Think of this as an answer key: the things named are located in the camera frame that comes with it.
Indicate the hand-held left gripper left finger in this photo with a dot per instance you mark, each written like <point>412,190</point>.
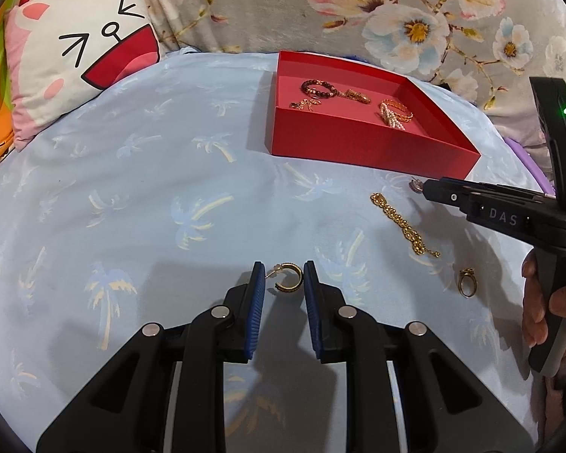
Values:
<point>257,311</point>

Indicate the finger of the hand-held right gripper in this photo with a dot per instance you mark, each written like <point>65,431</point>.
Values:
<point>448,193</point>

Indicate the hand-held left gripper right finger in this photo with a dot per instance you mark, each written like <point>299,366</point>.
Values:
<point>312,311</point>

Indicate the gold hoop earring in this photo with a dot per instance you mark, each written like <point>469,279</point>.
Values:
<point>292,285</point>

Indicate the small stud earring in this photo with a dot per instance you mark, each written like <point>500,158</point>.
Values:
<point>415,185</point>

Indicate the gold woven bangle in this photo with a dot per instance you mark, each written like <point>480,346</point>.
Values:
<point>403,106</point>

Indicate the red cardboard box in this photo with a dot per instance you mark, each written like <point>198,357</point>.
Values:
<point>358,141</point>

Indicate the gold wrist watch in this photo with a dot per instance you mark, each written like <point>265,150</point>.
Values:
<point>358,96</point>

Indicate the person's right hand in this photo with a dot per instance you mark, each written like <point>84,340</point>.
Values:
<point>533,306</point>

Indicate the purple mat edge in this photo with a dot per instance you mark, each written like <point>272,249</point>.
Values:
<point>528,165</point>

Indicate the grey floral blanket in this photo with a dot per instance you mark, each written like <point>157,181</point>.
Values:
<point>273,4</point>

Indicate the cartoon face pillow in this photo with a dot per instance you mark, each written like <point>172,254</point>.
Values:
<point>61,66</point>

